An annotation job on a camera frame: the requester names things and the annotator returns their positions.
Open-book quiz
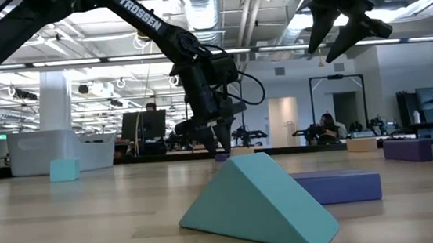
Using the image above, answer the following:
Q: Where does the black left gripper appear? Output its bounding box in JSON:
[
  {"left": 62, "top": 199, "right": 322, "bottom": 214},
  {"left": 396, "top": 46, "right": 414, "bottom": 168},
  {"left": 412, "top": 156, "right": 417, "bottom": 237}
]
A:
[{"left": 168, "top": 58, "right": 251, "bottom": 161}]

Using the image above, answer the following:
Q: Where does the small tan block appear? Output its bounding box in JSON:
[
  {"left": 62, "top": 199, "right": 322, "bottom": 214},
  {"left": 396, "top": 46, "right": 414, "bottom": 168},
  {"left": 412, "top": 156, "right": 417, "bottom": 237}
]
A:
[{"left": 229, "top": 145, "right": 255, "bottom": 157}]

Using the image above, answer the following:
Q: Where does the teal triangular prism block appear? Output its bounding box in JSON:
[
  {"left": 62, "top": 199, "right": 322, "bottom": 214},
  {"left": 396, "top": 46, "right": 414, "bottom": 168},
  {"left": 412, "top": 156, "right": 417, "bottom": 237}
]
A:
[{"left": 173, "top": 145, "right": 342, "bottom": 243}]

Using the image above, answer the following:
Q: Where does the tan rectangular block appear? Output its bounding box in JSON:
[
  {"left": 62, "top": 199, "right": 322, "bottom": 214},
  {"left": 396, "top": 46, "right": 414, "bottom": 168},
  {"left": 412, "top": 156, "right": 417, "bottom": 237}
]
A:
[{"left": 345, "top": 136, "right": 380, "bottom": 155}]

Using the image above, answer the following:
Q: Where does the large purple block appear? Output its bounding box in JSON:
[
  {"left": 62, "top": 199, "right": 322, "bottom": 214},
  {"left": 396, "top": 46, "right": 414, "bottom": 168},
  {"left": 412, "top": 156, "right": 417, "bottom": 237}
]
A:
[{"left": 290, "top": 165, "right": 384, "bottom": 209}]

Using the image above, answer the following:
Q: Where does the purple rectangular block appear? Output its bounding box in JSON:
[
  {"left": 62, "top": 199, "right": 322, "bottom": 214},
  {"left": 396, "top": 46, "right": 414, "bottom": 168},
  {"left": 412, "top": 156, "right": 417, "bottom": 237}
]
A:
[{"left": 382, "top": 136, "right": 433, "bottom": 165}]

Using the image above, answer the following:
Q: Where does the teal cube block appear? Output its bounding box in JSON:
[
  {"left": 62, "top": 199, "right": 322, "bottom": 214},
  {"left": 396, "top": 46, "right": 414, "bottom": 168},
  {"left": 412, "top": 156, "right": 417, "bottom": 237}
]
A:
[{"left": 48, "top": 156, "right": 81, "bottom": 183}]

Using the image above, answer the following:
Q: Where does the black computer monitor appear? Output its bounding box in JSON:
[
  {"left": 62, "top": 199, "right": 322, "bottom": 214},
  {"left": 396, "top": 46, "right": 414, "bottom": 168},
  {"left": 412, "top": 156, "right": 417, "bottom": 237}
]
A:
[{"left": 119, "top": 109, "right": 169, "bottom": 143}]

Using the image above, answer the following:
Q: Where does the black office chair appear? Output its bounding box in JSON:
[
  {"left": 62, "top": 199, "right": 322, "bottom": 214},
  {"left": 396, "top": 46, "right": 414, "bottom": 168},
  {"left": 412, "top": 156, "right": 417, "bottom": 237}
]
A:
[{"left": 316, "top": 130, "right": 341, "bottom": 147}]

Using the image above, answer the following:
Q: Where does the long ceiling light bar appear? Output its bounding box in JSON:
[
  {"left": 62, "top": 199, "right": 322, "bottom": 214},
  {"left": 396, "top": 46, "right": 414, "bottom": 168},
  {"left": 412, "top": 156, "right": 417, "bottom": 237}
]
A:
[{"left": 0, "top": 27, "right": 433, "bottom": 81}]

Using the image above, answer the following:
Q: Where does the white column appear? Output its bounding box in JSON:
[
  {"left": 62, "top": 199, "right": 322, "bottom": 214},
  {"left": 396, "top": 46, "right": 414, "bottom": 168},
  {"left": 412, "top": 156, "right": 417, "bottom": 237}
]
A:
[{"left": 34, "top": 69, "right": 76, "bottom": 133}]

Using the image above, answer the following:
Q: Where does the white plastic bin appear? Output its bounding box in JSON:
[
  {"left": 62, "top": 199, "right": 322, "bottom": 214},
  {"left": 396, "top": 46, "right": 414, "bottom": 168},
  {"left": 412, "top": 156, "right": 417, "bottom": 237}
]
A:
[{"left": 6, "top": 124, "right": 119, "bottom": 179}]

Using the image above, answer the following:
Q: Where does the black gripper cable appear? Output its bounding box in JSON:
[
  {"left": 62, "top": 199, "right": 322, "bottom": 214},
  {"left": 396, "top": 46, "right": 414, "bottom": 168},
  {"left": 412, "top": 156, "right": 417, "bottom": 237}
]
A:
[{"left": 200, "top": 38, "right": 268, "bottom": 111}]

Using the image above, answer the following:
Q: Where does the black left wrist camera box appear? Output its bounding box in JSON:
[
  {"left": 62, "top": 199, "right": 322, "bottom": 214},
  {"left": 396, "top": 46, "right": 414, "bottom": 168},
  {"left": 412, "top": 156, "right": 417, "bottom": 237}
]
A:
[{"left": 209, "top": 51, "right": 240, "bottom": 86}]

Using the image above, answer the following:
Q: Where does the black frame stand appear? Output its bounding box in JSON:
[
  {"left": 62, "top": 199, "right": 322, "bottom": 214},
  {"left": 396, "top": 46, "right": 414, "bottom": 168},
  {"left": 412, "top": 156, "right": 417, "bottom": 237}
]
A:
[{"left": 308, "top": 71, "right": 370, "bottom": 137}]

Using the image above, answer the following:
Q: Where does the black ceiling cord reel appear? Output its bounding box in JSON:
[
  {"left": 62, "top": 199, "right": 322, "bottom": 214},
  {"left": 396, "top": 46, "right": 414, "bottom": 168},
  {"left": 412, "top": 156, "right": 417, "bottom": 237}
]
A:
[{"left": 135, "top": 28, "right": 154, "bottom": 45}]

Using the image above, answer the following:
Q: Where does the silver ventilation duct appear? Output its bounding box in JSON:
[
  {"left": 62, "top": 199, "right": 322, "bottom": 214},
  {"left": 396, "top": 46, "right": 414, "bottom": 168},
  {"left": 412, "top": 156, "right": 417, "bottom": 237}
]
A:
[{"left": 180, "top": 0, "right": 226, "bottom": 49}]

